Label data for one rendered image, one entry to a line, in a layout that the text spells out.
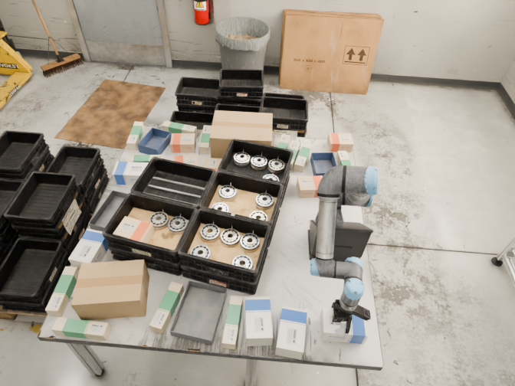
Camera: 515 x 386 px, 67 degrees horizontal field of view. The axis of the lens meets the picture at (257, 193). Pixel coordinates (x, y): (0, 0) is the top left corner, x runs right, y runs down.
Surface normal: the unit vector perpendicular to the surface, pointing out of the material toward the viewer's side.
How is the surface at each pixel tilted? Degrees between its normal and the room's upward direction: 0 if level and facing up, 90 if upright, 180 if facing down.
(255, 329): 0
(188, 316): 0
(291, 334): 0
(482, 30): 90
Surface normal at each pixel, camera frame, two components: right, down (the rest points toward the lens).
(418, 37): -0.07, 0.73
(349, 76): -0.08, 0.49
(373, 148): 0.04, -0.68
